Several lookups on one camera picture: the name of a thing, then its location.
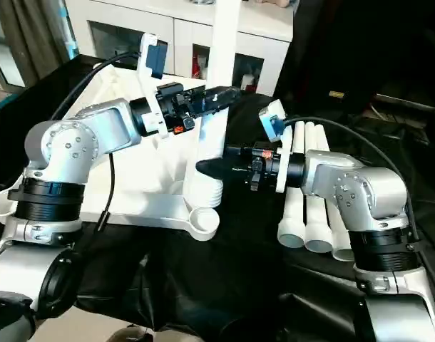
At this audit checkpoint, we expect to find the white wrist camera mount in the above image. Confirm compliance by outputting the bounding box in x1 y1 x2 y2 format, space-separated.
258 99 294 194
135 32 170 139

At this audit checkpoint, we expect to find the black plastic mat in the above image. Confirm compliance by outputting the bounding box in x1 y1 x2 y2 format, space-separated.
0 53 435 342

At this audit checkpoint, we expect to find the white plastic table top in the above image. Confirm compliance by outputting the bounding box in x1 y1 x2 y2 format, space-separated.
0 63 226 244

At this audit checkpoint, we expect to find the white plastic table leg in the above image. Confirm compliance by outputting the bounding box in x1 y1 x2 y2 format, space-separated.
277 120 307 249
304 121 334 254
314 124 357 263
183 0 240 215

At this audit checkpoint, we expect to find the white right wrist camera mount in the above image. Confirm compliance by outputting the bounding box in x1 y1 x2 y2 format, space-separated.
258 99 294 194

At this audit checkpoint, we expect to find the grey-brown curtain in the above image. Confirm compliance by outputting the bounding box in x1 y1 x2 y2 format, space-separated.
0 0 67 90

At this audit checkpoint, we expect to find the black box with yellow label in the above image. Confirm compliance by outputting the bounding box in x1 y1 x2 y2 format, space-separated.
274 0 379 108

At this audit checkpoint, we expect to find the dark metal rail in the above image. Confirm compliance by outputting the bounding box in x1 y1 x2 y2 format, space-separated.
376 93 435 112

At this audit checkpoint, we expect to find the white glass-door cabinet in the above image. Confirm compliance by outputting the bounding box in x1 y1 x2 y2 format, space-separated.
65 0 294 98

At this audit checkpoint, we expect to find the light blue patterned strip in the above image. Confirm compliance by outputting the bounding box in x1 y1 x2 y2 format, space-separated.
58 0 79 60

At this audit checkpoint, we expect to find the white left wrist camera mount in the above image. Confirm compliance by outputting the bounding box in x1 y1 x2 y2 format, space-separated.
135 32 170 139

